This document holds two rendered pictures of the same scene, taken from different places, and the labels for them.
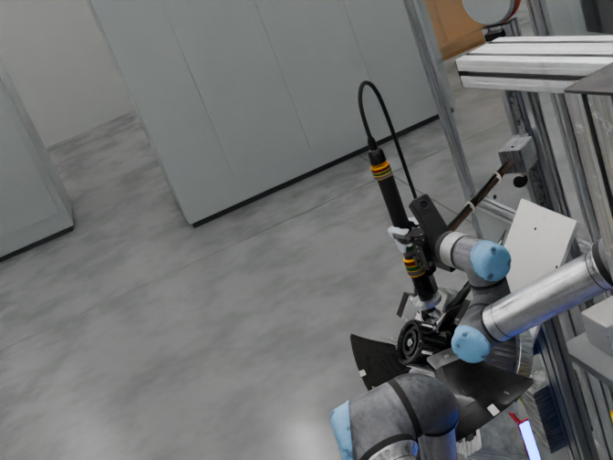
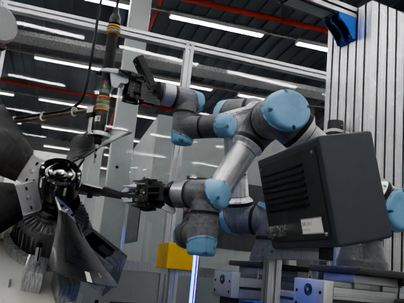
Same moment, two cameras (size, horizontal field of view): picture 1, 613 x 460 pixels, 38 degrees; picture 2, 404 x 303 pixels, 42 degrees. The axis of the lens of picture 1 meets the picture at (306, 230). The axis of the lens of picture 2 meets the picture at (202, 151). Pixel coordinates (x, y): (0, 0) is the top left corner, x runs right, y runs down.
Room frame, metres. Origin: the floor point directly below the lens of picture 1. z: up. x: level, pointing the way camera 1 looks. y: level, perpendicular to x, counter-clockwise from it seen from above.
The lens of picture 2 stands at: (1.73, 1.40, 0.98)
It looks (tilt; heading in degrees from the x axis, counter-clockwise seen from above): 13 degrees up; 265
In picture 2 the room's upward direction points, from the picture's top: 6 degrees clockwise
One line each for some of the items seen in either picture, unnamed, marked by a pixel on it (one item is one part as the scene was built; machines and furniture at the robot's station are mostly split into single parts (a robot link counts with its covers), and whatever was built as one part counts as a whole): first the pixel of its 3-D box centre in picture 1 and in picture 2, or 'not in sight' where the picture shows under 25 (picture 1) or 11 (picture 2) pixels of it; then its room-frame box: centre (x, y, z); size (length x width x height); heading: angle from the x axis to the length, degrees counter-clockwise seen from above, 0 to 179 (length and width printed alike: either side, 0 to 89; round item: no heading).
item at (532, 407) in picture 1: (555, 405); not in sight; (2.19, -0.49, 0.73); 0.15 x 0.09 x 0.22; 101
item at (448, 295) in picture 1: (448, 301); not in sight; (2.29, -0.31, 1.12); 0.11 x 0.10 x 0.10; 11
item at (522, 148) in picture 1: (519, 153); not in sight; (2.35, -0.64, 1.44); 0.10 x 0.07 x 0.08; 136
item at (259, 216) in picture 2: not in sight; (270, 219); (1.25, -0.64, 1.20); 0.13 x 0.12 x 0.14; 144
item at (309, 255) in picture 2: not in sight; (295, 252); (1.42, 0.34, 1.04); 0.24 x 0.03 x 0.03; 101
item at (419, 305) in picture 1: (423, 282); (98, 121); (1.91, -0.21, 1.40); 0.09 x 0.07 x 0.10; 136
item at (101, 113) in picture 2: (401, 227); (107, 73); (1.90, -0.21, 1.56); 0.04 x 0.04 x 0.46
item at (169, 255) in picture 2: not in sight; (175, 258); (1.61, -0.57, 1.02); 0.16 x 0.10 x 0.11; 101
